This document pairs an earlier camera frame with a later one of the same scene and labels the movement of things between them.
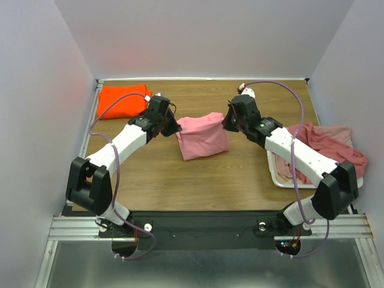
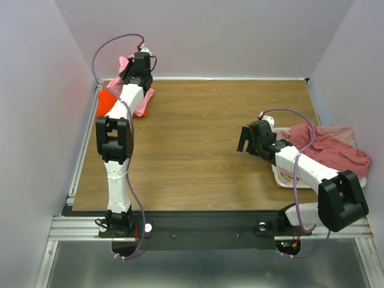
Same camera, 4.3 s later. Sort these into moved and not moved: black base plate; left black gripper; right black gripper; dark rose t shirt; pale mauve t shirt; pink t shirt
Moved: pink t shirt; right black gripper; left black gripper
Not moved: pale mauve t shirt; dark rose t shirt; black base plate
